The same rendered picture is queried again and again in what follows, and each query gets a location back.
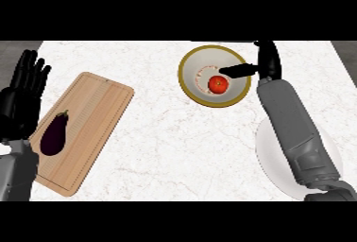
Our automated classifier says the white bowl with gold rim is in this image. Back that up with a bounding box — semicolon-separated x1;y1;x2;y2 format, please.
177;44;252;109

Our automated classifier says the wooden cutting board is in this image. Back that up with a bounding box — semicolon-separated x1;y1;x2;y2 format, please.
28;71;137;198

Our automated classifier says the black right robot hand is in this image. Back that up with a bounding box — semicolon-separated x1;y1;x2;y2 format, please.
217;40;284;81

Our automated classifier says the dark purple eggplant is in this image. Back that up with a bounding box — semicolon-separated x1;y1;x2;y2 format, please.
38;109;69;157

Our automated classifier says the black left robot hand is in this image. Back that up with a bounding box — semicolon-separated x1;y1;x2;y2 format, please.
0;49;53;144

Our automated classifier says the white plate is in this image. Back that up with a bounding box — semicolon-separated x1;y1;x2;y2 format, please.
253;117;345;200

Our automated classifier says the red tomato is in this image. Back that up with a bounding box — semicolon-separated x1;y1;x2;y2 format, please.
206;75;230;95

